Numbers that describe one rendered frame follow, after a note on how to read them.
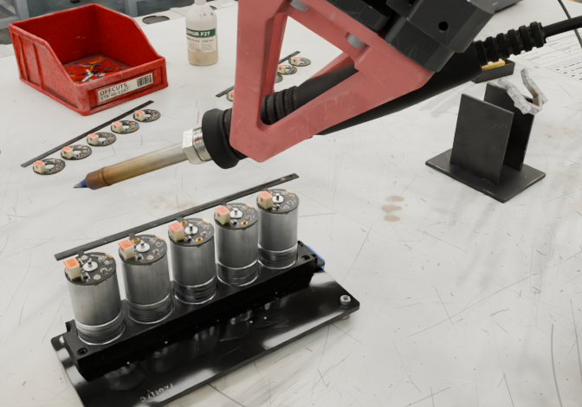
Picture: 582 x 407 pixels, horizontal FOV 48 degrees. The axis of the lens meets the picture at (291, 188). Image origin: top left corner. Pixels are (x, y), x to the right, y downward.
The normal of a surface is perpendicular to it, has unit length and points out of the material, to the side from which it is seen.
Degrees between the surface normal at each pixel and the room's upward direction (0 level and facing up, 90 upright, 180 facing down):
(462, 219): 0
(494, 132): 90
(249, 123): 99
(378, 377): 0
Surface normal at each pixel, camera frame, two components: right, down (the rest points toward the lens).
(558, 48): 0.02, -0.84
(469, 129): -0.75, 0.34
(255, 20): -0.34, 0.73
